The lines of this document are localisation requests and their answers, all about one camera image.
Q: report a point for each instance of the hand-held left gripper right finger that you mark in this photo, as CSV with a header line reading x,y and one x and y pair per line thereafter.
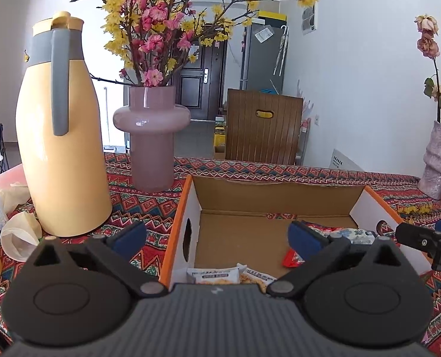
x,y
302,241

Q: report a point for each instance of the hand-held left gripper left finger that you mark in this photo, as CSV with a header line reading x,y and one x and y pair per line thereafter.
x,y
131,236

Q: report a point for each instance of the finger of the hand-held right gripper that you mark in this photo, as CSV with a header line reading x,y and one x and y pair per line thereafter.
x,y
417,238

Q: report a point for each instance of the orange red cardboard box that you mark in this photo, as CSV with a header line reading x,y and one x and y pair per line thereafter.
x,y
242,230

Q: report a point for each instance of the red white striped packet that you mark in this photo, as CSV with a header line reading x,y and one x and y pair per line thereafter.
x,y
317,227

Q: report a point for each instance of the small red packet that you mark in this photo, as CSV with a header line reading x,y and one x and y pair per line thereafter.
x,y
291,259

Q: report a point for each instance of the fallen yellow blossoms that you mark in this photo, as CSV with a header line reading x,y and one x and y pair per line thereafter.
x,y
415,209

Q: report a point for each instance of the white blue packet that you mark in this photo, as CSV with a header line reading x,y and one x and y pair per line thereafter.
x,y
354,235

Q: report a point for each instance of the white noodle print packet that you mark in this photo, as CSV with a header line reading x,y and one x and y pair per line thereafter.
x,y
257,278

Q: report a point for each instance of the textured pale pink vase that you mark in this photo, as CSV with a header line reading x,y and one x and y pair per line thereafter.
x,y
437,163

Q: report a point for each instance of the white orange label packet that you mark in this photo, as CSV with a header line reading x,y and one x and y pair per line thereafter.
x,y
213,275

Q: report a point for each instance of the white carton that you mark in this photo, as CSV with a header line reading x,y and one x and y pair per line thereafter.
x,y
345,160

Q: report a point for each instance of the brown wooden chair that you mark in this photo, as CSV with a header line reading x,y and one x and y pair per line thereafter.
x,y
261,137

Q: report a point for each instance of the crumpled beige paper cup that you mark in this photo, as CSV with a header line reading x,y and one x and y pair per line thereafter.
x,y
16,195

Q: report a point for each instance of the small yellow carton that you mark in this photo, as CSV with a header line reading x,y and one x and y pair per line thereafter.
x,y
219,140

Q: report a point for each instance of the pink board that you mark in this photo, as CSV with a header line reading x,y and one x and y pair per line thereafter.
x,y
8,176

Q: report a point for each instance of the grey refrigerator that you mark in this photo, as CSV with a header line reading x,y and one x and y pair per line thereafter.
x,y
257,63

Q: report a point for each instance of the pink and yellow flower bouquet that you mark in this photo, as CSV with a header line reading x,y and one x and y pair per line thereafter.
x,y
150,44

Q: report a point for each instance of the dried pink roses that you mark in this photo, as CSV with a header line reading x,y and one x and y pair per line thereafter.
x,y
428,44

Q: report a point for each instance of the white umbrella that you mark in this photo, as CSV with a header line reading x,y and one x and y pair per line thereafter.
x,y
281,48

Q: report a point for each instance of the white paper note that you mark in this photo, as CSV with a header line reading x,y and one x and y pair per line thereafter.
x,y
263,34

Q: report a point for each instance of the yellow black box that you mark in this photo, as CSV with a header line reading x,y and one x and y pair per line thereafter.
x,y
271,16

